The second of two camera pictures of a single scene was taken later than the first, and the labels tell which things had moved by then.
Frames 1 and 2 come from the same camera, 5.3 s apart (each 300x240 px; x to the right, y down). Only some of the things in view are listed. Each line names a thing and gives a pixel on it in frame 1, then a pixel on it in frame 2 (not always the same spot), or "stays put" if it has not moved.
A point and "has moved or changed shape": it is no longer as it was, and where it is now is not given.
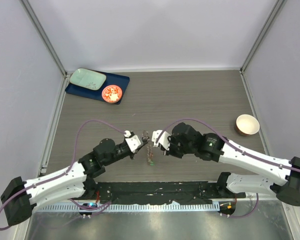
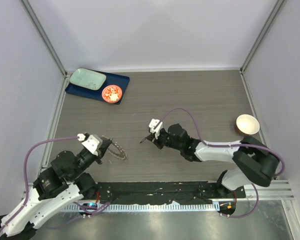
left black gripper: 132,155 → 102,150
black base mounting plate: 160,192 stays put
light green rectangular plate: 87,78 stays put
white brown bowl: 247,125 stays put
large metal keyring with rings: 145,136 has moved or changed shape
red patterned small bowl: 111,93 stays put
